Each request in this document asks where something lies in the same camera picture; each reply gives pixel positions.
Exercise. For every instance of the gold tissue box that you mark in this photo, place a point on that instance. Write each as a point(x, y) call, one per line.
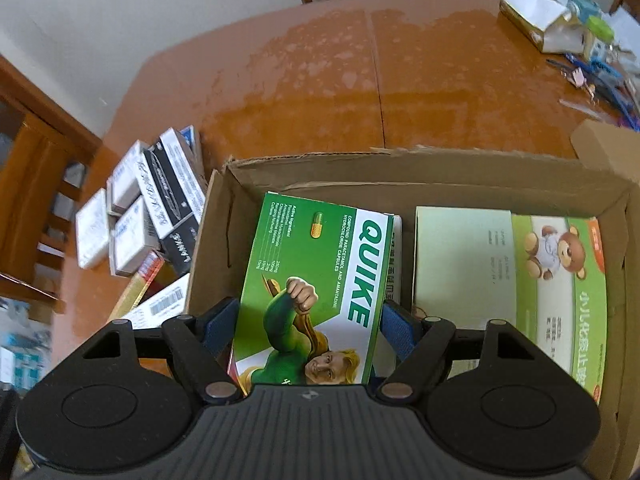
point(530, 5)

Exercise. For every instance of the black and white long box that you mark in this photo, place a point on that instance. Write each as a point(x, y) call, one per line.
point(170, 205)

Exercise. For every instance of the green box with cartoon hero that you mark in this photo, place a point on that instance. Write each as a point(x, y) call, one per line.
point(310, 270)

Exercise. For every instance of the light green bear box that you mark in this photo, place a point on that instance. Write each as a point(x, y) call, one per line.
point(550, 285)

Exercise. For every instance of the wooden door frame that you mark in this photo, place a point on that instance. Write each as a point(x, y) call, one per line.
point(50, 105)

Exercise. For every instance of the green-lid jar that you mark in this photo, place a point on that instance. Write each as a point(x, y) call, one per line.
point(600, 30)

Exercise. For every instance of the cardboard carton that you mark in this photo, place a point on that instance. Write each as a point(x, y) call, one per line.
point(300, 175)

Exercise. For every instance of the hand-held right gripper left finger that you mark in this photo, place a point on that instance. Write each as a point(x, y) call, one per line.
point(222, 327)

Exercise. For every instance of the stack of papers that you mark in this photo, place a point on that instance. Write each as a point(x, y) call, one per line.
point(625, 30)

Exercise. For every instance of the small white box blue stripe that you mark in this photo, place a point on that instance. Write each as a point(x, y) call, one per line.
point(125, 175)
point(132, 235)

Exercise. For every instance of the small teal box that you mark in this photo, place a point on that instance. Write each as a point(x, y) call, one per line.
point(585, 5)

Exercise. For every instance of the gold long box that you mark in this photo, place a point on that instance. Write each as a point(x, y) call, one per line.
point(135, 295)

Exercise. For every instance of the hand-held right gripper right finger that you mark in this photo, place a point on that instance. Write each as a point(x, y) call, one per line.
point(402, 330)

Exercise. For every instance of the white box with teal circle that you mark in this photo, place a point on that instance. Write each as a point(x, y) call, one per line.
point(165, 300)

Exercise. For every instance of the teal and white carton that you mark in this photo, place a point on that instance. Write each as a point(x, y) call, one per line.
point(22, 360)

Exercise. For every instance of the pile of pens and clips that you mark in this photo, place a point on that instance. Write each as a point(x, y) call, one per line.
point(605, 87)

